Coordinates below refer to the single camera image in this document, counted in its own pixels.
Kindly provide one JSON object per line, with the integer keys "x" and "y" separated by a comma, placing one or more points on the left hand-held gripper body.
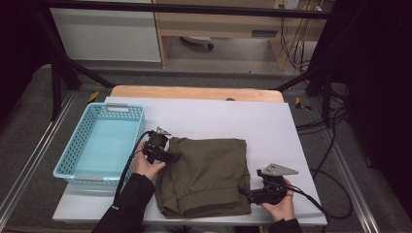
{"x": 155, "y": 145}

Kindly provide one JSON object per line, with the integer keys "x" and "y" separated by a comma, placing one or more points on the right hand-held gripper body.
{"x": 273, "y": 192}

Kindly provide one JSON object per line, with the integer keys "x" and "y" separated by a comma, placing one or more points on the olive green pants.
{"x": 207, "y": 174}

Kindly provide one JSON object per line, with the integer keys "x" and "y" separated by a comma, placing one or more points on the light blue plastic basket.
{"x": 107, "y": 145}

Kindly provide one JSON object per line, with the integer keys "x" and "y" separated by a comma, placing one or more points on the person's right hand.
{"x": 281, "y": 210}

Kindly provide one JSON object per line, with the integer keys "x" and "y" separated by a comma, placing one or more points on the person's left hand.
{"x": 145, "y": 168}

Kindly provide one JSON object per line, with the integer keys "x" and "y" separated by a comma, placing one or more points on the yellow black tape piece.
{"x": 94, "y": 96}
{"x": 301, "y": 104}

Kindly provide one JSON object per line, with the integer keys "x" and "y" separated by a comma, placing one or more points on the black metal stand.
{"x": 55, "y": 90}
{"x": 326, "y": 97}

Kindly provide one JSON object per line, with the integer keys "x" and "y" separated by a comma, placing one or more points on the chair base with castor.
{"x": 197, "y": 39}

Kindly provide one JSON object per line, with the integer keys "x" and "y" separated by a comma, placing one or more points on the white cabinet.
{"x": 107, "y": 35}

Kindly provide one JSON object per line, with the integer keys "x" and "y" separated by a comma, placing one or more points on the light wooden desk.
{"x": 220, "y": 24}

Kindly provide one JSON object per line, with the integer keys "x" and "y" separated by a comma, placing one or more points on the black metal crossbar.
{"x": 194, "y": 8}

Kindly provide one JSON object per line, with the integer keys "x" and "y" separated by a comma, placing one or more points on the black curtain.
{"x": 382, "y": 81}
{"x": 16, "y": 48}

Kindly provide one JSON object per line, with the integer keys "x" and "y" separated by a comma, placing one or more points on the white power strip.
{"x": 286, "y": 4}

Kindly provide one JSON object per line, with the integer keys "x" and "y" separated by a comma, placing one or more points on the aluminium floor rail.
{"x": 364, "y": 212}
{"x": 32, "y": 158}

